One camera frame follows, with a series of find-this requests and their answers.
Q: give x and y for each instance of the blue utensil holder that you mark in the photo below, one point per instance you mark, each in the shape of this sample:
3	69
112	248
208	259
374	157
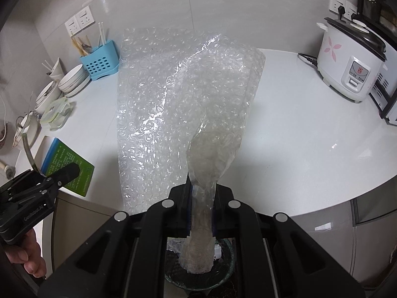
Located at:
99	63

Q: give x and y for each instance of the white double wall socket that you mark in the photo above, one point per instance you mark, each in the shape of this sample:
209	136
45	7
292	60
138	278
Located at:
79	21

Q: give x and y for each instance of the white floral rice cooker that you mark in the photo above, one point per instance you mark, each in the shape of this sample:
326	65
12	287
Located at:
350	62

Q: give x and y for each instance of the white cup with sticks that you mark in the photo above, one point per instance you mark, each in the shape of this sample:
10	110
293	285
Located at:
56	68

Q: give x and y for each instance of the bundle of wooden chopsticks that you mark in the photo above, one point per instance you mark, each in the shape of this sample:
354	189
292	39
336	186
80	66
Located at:
81	46

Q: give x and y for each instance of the green medicine box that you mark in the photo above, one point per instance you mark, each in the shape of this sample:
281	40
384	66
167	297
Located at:
66	164

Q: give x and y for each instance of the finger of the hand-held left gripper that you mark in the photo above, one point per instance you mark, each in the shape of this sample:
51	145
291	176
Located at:
66	173

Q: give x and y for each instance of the stack of white bowls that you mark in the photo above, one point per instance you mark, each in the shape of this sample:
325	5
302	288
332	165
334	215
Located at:
74	82

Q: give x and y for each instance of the black power plug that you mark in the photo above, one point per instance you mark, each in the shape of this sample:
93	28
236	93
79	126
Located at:
341	11

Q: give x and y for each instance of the white plastic straws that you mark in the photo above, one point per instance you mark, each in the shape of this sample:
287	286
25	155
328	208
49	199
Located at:
101	34

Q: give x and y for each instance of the white bowl dark rim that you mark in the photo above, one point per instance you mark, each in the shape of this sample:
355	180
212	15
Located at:
46	96

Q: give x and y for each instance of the person's left hand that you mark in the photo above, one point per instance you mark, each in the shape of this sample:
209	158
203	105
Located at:
29	254

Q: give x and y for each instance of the glass container green lid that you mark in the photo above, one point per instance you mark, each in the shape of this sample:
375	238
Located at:
57	113

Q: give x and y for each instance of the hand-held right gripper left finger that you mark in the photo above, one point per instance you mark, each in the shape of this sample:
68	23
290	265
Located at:
181	214

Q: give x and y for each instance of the white wall socket with plug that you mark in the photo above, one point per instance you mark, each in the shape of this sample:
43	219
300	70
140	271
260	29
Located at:
335	1

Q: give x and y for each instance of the white pot with glass lid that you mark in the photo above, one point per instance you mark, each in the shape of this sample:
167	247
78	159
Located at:
26	130

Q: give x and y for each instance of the clear bubble wrap sheet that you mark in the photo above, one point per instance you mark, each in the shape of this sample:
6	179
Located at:
155	99

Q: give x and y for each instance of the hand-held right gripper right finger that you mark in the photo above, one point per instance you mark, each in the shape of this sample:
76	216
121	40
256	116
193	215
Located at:
223	211

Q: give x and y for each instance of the black mesh trash bin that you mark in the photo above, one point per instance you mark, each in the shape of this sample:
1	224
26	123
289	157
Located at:
226	264

